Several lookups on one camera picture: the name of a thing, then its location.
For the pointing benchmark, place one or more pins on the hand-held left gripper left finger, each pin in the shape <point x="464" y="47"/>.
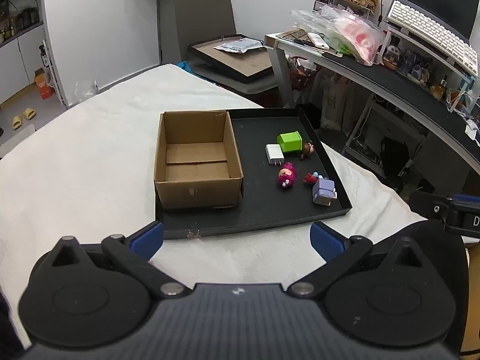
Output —
<point x="148" y="238"/>

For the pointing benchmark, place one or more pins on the black curved desk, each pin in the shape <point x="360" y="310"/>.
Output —
<point x="393" y="82"/>

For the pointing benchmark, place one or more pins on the white charger plug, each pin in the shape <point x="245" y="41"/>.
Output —
<point x="273" y="153"/>

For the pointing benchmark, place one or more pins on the lavender cube toy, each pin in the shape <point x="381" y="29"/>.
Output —
<point x="323" y="192"/>

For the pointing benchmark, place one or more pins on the plastic bag with items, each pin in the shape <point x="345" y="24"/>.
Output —
<point x="348" y="35"/>

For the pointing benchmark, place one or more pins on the grey upright panel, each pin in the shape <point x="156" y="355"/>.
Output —
<point x="204" y="22"/>

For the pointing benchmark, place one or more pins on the white cabinet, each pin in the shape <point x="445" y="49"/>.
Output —
<point x="18" y="48"/>

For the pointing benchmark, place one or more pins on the white mailer bag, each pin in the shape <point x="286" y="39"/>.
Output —
<point x="238" y="46"/>

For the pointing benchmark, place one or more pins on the black monitor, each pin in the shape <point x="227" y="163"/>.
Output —
<point x="438" y="0"/>

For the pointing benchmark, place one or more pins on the beige printed tote bag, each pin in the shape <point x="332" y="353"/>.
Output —
<point x="333" y="101"/>

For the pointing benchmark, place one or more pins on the white metal rack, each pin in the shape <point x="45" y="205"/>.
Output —
<point x="52" y="75"/>

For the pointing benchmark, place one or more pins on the brown cardboard box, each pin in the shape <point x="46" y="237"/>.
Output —
<point x="195" y="165"/>

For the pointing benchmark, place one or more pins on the grey drawer organizer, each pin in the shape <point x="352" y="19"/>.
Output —
<point x="330" y="3"/>

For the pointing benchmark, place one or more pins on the blue white mushroom toy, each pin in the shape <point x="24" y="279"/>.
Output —
<point x="419" y="72"/>

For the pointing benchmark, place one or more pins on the orange cardboard box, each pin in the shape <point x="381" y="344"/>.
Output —
<point x="44" y="84"/>

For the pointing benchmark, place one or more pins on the amber glass bottle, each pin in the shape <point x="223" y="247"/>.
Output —
<point x="438" y="89"/>

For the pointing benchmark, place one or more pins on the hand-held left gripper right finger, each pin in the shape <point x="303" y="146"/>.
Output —
<point x="324" y="242"/>

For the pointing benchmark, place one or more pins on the dark round figurine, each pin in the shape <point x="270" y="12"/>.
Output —
<point x="392" y="56"/>

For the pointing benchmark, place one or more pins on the black shallow tray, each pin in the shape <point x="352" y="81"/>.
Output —
<point x="281" y="198"/>

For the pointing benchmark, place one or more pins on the red crab figurine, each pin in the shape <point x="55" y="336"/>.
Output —
<point x="310" y="179"/>

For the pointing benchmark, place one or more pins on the red mesh basket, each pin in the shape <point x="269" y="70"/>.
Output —
<point x="303" y="73"/>

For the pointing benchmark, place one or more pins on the crumpled clear plastic bag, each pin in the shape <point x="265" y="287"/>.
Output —
<point x="86" y="92"/>

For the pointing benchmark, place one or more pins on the brown-haired doll figurine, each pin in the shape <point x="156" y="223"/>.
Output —
<point x="307" y="150"/>

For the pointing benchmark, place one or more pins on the pink dinosaur figurine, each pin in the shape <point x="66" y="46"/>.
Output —
<point x="287" y="175"/>

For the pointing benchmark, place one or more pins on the white keyboard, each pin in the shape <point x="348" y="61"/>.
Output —
<point x="431" y="33"/>

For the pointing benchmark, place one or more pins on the green hexagonal block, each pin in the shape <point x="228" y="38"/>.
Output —
<point x="289" y="141"/>

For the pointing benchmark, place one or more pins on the teal plastic item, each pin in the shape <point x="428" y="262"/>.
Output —
<point x="184" y="66"/>

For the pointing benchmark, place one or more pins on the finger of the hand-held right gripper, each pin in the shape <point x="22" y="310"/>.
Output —
<point x="463" y="198"/>
<point x="429" y="205"/>

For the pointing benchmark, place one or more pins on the black framed cardboard tray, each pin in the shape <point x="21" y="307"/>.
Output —
<point x="240" y="63"/>

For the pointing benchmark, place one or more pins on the white keyboard riser shelf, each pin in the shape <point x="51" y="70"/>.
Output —
<point x="450" y="67"/>

